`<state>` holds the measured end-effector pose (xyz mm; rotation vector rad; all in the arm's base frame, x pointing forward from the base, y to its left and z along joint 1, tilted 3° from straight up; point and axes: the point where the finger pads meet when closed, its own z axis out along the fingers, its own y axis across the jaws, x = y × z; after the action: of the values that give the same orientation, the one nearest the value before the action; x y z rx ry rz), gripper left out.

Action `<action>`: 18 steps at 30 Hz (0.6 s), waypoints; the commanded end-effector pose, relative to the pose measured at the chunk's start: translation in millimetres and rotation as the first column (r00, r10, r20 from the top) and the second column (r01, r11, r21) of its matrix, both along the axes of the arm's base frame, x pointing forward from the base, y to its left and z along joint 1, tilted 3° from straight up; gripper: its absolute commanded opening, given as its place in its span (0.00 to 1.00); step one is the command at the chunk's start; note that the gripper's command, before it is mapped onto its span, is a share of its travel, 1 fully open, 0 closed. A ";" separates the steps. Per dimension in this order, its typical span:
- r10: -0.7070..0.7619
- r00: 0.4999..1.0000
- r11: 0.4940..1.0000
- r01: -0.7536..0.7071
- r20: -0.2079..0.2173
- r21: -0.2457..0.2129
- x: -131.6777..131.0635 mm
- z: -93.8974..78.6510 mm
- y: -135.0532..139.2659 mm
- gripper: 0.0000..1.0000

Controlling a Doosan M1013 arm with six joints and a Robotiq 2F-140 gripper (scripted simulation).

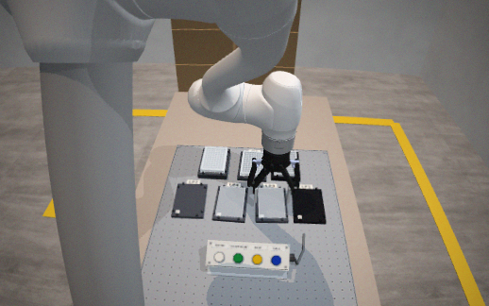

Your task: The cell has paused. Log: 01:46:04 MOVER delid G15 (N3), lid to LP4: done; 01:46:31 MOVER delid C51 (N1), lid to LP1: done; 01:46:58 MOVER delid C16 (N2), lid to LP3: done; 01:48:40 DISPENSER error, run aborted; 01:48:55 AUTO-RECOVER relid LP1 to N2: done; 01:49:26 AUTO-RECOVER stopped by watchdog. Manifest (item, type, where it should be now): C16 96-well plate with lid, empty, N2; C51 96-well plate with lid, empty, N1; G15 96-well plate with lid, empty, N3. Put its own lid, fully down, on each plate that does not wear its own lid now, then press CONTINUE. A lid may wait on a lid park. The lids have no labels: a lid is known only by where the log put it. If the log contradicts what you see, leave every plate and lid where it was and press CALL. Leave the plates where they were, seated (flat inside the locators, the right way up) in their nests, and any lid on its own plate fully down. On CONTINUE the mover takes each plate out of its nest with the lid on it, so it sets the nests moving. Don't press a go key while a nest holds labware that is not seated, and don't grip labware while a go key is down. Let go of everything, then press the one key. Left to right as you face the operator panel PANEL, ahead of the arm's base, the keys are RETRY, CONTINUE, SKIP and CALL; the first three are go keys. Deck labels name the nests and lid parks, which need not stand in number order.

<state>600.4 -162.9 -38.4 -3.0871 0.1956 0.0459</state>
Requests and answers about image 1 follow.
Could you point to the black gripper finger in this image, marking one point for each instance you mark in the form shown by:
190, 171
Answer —
259, 178
291, 184

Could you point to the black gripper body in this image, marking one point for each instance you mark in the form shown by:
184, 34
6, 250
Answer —
275, 159

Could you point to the white button panel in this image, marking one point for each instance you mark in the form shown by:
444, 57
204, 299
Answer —
271, 259

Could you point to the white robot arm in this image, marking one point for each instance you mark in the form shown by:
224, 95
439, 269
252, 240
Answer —
86, 50

